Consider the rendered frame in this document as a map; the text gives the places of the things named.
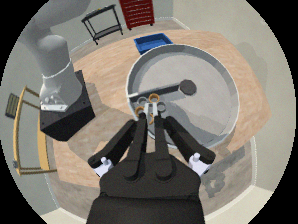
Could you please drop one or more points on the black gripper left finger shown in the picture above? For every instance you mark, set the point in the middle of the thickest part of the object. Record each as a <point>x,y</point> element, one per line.
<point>114,150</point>

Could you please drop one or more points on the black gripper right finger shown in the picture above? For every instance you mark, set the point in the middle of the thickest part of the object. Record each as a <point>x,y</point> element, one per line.
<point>201,158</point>

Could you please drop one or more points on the blue crate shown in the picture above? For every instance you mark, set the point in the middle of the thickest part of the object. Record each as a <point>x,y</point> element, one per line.
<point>146,43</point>

